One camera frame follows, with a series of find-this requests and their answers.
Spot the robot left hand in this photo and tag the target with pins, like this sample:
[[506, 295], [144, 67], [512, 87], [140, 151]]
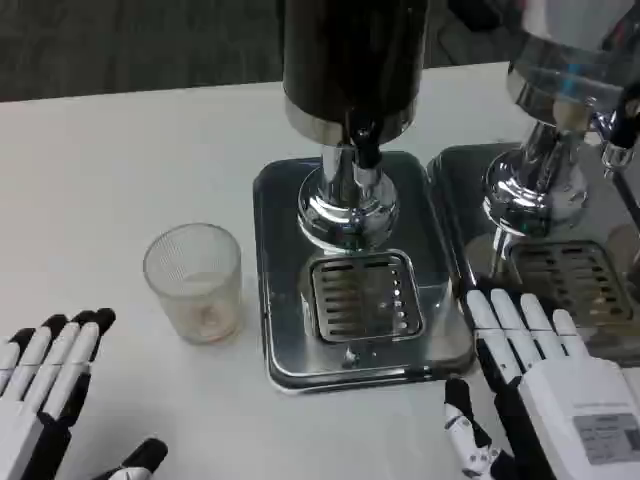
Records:
[[45, 370]]

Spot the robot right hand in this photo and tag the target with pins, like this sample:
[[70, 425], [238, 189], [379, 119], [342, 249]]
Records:
[[560, 400]]

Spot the clear ribbed glass cup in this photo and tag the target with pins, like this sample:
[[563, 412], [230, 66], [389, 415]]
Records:
[[195, 295]]

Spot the steel drip grid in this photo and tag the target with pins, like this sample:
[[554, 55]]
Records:
[[365, 300], [565, 270]]

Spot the steel drip tray base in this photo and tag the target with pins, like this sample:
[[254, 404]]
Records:
[[440, 260], [465, 180]]

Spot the black dispenser tap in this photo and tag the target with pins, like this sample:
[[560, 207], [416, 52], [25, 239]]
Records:
[[367, 147], [620, 130]]

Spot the chrome drink dispenser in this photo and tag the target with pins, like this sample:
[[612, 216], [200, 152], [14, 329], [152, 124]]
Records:
[[555, 65]]

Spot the dark drink dispenser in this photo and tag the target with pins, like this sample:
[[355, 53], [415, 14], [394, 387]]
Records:
[[345, 65]]

